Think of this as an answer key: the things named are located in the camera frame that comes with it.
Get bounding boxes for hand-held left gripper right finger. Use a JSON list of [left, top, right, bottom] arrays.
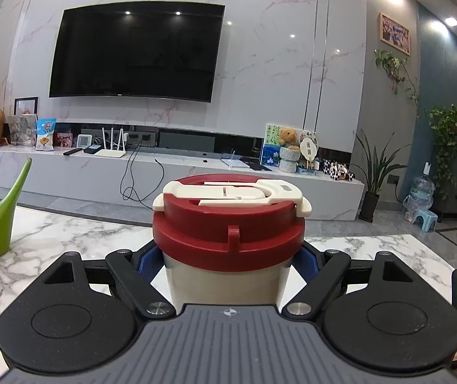
[[283, 243, 412, 321]]

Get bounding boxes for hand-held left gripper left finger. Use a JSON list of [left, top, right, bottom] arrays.
[[43, 243, 175, 321]]

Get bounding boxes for cream container with red lid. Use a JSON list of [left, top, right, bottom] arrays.
[[152, 173, 313, 315]]

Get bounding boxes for potted long-leaf plant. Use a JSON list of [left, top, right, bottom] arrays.
[[350, 128, 409, 223]]

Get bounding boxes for black and white toys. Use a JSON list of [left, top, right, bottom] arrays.
[[322, 159, 356, 182]]

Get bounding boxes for knitted white pot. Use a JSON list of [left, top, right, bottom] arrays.
[[278, 146, 303, 174]]

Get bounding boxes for small blue stool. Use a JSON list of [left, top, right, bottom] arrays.
[[416, 208, 439, 233]]

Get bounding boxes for marble television console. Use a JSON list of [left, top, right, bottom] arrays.
[[0, 120, 365, 222]]

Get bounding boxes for white router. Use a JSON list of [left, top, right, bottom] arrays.
[[94, 127, 127, 158]]

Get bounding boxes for round white paper fan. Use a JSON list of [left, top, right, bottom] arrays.
[[298, 130, 319, 169]]

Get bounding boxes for green and blue painting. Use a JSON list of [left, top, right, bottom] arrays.
[[261, 123, 289, 166]]

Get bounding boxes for grey speaker box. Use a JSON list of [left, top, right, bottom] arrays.
[[158, 128, 216, 151]]

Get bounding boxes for brown teddy bear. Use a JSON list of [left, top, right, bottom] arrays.
[[278, 127, 301, 148]]

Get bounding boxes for clear water jug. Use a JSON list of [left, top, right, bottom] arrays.
[[410, 162, 437, 209]]

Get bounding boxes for blue snack bag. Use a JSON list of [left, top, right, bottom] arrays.
[[35, 118, 57, 152]]

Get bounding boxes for trailing green plant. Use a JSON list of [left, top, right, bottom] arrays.
[[428, 104, 457, 201]]

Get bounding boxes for hanging vine plant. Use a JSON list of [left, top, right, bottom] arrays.
[[374, 48, 421, 107]]

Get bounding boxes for black cable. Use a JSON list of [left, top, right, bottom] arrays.
[[119, 148, 163, 201]]

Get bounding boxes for black picture frame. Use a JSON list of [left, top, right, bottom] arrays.
[[14, 97, 39, 116]]

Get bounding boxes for black wall television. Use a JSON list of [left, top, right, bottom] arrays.
[[49, 3, 226, 103]]

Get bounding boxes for wooden framed wall picture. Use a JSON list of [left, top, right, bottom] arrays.
[[378, 12, 412, 56]]

